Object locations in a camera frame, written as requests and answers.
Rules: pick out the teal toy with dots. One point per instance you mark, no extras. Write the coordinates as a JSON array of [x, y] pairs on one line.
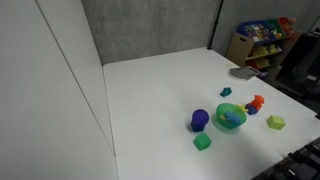
[[226, 92]]

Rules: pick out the small yellow toy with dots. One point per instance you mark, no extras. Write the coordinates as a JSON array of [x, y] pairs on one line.
[[222, 117]]

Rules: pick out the light blue elephant toy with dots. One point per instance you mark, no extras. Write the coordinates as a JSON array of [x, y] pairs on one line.
[[232, 117]]

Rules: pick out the yellow spiky toy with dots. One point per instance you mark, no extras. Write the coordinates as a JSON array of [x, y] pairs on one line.
[[242, 107]]

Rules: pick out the green plastic bowl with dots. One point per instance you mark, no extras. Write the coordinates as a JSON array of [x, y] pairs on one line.
[[242, 117]]

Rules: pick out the wooden toy shelf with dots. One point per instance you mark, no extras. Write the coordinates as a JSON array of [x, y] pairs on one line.
[[238, 48]]

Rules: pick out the orange toy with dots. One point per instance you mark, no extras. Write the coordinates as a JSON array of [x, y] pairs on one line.
[[257, 101]]

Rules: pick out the dark blue cube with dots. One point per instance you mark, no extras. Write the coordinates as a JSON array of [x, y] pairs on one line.
[[196, 128]]

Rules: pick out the black vertical pole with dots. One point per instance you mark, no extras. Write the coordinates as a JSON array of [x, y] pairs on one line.
[[214, 25]]

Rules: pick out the grey white flat pad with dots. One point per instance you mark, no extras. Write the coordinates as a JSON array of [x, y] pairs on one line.
[[244, 73]]

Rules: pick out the blue embossed cube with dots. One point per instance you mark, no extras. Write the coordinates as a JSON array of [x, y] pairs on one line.
[[251, 110]]

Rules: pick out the yellow storage bin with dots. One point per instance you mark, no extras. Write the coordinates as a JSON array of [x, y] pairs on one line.
[[265, 50]]

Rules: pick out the lime green cube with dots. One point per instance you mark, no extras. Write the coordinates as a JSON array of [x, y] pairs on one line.
[[276, 122]]

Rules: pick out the green storage bin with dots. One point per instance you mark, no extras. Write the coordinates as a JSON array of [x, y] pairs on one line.
[[275, 25]]

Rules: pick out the red storage bin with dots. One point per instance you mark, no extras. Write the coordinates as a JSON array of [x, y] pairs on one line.
[[286, 24]]

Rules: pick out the black furniture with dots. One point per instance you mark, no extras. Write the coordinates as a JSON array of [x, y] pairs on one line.
[[300, 60]]

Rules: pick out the black equipment frame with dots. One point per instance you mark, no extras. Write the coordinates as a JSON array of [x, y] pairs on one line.
[[296, 163]]

